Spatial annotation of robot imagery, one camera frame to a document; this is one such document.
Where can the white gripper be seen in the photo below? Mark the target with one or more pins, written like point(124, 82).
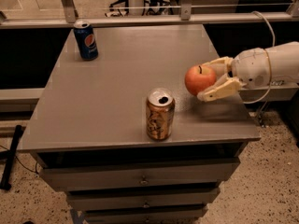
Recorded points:
point(251, 67)

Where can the red apple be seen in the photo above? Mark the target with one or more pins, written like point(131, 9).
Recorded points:
point(198, 78)

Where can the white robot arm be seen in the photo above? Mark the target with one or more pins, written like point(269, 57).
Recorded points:
point(284, 66)

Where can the orange soda can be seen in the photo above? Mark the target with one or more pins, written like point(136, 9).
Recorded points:
point(160, 109)

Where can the blue pepsi can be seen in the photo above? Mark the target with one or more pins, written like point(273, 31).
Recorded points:
point(86, 41)

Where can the grey drawer cabinet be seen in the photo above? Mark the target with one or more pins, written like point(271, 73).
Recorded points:
point(88, 131)

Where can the black bar on floor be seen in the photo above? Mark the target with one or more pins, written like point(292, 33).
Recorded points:
point(8, 156)

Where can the metal railing frame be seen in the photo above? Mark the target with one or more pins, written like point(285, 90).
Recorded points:
point(101, 13)

